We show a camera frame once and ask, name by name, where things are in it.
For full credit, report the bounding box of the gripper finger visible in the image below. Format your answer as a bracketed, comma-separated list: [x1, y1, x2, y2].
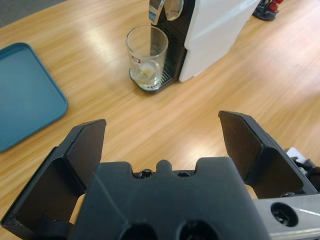
[0, 119, 106, 233]
[218, 110, 320, 200]

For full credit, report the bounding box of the clear drinking glass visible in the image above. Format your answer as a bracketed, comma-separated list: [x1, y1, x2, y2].
[125, 24, 169, 88]

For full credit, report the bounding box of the white capsule coffee machine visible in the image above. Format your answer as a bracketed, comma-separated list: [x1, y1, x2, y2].
[129, 0, 261, 95]

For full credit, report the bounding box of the red coffee capsule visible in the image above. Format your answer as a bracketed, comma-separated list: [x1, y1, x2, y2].
[268, 0, 285, 12]

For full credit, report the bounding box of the teal plastic tray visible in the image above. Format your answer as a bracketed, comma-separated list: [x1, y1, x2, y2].
[0, 42, 69, 153]

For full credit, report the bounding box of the black capsule holder with rods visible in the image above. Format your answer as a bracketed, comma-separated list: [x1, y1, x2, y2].
[251, 0, 286, 21]

